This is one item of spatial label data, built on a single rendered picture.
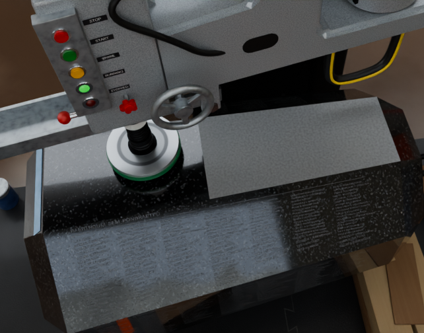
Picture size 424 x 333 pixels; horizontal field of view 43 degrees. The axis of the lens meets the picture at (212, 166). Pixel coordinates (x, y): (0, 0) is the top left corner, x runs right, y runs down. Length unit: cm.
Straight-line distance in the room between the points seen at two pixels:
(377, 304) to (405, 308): 9
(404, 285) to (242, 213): 79
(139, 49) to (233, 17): 20
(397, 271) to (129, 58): 135
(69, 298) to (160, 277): 27
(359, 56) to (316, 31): 166
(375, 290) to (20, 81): 205
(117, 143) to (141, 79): 44
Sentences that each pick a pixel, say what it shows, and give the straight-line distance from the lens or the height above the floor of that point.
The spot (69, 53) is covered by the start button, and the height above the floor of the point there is 141.
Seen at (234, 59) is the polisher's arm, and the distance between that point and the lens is 125.
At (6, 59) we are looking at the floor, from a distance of 320.
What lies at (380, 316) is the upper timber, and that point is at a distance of 207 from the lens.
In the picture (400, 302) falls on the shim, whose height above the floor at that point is 22.
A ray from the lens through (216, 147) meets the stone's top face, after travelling 162.
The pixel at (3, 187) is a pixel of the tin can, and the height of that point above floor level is 14.
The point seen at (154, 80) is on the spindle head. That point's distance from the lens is 121.
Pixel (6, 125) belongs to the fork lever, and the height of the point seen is 106.
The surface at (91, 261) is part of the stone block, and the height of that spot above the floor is 72.
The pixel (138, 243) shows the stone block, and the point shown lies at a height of 74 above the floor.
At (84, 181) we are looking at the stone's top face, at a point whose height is 80.
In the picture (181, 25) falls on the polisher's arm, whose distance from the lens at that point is 115.
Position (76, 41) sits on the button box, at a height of 143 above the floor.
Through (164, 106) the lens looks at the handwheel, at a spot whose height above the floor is 121.
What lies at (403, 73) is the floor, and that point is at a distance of 290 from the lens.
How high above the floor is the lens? 217
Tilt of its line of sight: 60 degrees down
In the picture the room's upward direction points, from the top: 8 degrees counter-clockwise
